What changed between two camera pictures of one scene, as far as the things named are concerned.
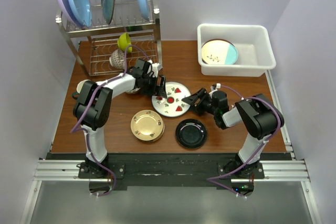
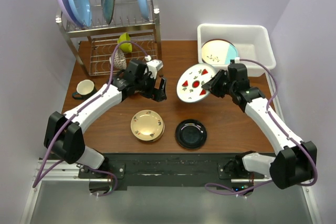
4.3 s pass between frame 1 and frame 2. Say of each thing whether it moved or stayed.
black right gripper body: moved
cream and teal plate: stayed
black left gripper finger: stayed
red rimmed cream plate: stayed
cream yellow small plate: stayed
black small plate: stayed
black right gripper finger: moved
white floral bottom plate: moved
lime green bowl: stayed
